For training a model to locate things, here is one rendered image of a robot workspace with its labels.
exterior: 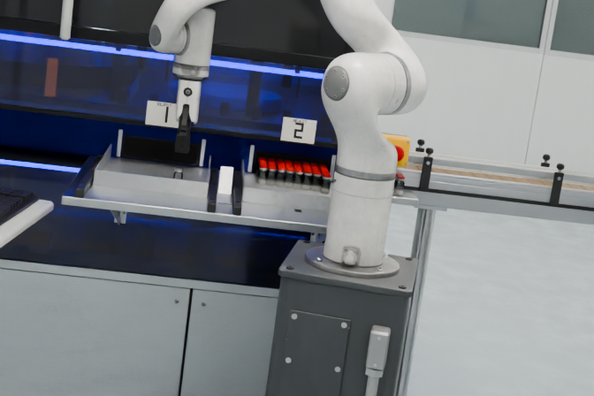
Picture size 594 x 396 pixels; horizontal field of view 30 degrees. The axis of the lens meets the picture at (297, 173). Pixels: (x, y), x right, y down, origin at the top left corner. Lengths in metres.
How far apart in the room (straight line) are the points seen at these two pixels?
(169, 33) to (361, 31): 0.49
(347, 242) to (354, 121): 0.24
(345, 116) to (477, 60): 5.50
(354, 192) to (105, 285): 0.96
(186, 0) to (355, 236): 0.67
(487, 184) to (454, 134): 4.61
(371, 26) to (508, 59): 5.45
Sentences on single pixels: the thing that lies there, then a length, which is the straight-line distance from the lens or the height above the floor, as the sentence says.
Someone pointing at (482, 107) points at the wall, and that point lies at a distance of 7.61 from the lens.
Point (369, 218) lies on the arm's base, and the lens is 2.15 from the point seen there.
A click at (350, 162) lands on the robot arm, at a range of 2.14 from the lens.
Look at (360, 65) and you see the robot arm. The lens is 2.07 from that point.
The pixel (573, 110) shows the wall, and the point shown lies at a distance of 7.78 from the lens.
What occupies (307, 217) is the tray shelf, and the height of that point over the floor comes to 0.88.
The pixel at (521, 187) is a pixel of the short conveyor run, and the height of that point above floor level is 0.92.
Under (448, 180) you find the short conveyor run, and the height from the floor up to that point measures 0.92.
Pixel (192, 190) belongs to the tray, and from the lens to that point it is 2.55.
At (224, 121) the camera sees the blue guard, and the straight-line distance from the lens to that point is 2.78.
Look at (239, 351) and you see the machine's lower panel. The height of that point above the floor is 0.42.
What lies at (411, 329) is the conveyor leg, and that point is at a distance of 3.11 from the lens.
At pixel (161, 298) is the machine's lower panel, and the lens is 2.89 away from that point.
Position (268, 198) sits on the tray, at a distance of 2.55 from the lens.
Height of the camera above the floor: 1.45
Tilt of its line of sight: 11 degrees down
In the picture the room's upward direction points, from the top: 8 degrees clockwise
